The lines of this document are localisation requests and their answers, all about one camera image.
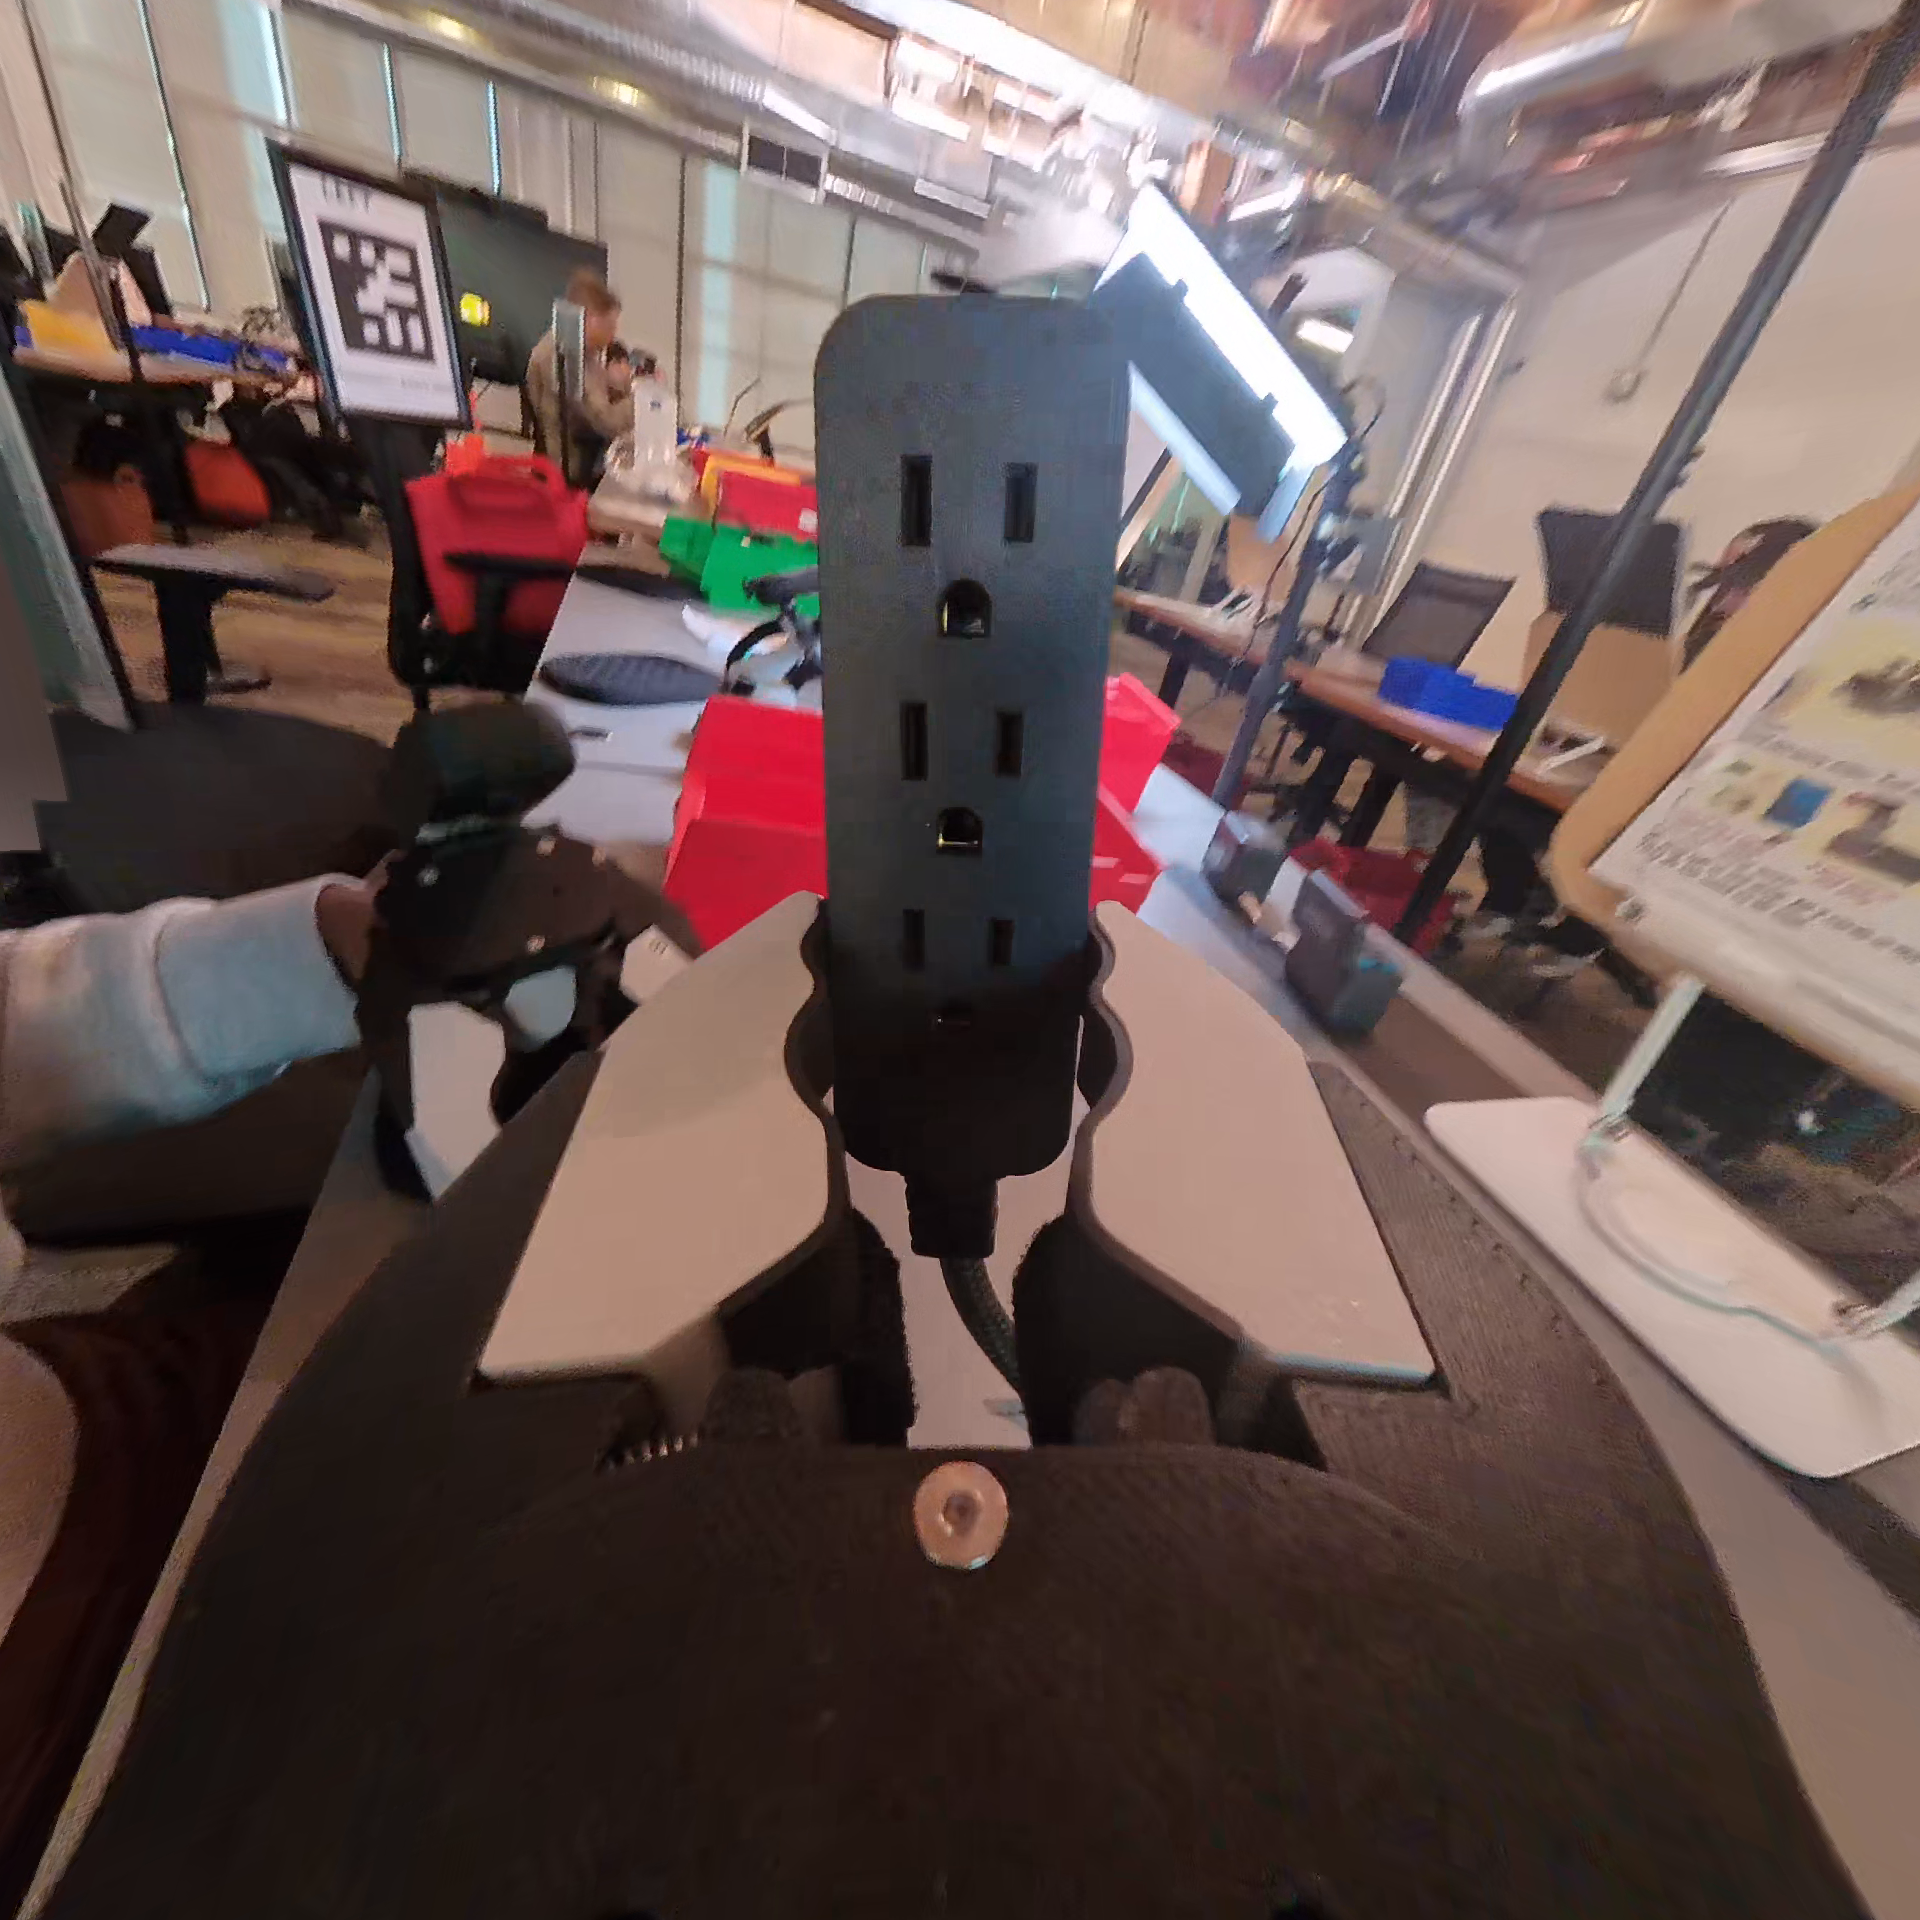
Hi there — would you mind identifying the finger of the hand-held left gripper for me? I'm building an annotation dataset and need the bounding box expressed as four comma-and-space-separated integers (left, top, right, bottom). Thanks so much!
407, 1002, 514, 1192

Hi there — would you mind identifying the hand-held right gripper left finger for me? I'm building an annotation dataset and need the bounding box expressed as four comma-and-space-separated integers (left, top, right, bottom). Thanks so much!
479, 897, 847, 1385

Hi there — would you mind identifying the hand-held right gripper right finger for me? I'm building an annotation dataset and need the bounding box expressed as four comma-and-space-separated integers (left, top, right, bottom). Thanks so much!
1071, 901, 1443, 1385

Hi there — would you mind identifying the braided power strip cable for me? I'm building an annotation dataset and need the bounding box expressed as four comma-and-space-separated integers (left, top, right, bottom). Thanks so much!
933, 1248, 1039, 1413

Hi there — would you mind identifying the green plastic bin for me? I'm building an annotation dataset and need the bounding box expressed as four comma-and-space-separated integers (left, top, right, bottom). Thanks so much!
657, 514, 826, 620

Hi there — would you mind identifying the black power strip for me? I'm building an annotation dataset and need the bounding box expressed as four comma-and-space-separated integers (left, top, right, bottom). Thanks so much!
811, 289, 1133, 1259

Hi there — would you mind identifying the person's left forearm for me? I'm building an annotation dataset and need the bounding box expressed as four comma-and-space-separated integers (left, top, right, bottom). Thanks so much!
0, 873, 368, 1202

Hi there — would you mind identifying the person's left hand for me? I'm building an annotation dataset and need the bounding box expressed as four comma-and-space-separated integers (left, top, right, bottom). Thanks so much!
311, 873, 380, 992

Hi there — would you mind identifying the dark teal battery pack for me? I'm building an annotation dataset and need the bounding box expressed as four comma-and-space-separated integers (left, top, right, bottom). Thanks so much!
1285, 867, 1409, 1043
1199, 813, 1297, 921

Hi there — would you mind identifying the black office chair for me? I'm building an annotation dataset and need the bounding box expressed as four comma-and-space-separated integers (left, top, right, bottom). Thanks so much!
1353, 560, 1521, 682
381, 546, 591, 713

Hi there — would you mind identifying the red plastic bin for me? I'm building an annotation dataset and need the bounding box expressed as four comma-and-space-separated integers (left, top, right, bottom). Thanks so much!
689, 448, 826, 530
664, 672, 1185, 952

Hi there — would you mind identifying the white display stand base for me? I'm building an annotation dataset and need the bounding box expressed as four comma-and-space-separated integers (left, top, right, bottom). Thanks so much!
1423, 1093, 1920, 1484

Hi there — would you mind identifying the red bag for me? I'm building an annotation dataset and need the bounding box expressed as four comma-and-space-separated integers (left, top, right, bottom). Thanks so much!
402, 455, 593, 641

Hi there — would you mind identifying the orange bag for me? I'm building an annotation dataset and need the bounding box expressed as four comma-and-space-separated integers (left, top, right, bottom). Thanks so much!
177, 433, 275, 530

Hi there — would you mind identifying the wooden work desk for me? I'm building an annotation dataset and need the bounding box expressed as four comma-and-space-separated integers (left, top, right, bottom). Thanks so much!
1114, 583, 1629, 819

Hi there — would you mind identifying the blue plastic bin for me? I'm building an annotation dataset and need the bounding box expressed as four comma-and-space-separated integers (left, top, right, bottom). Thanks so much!
1376, 657, 1523, 732

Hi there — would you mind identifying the large dark display screen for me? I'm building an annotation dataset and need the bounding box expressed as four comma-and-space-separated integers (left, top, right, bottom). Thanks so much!
433, 184, 612, 389

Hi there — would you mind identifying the black framed marker poster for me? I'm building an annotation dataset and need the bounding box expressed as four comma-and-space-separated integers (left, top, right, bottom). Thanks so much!
267, 139, 479, 433

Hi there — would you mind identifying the cluttered work table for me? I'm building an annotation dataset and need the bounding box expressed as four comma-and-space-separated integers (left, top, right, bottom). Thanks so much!
7, 287, 324, 400

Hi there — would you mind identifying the tan display board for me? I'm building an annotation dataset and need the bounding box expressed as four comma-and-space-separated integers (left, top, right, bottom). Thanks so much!
1544, 477, 1920, 1120

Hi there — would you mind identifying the black tripod pole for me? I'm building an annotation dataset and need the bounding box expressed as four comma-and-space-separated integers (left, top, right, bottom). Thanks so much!
1394, 0, 1920, 936

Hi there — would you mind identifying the studio light panel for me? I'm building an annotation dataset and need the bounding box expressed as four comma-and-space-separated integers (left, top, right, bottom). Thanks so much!
1092, 184, 1356, 544

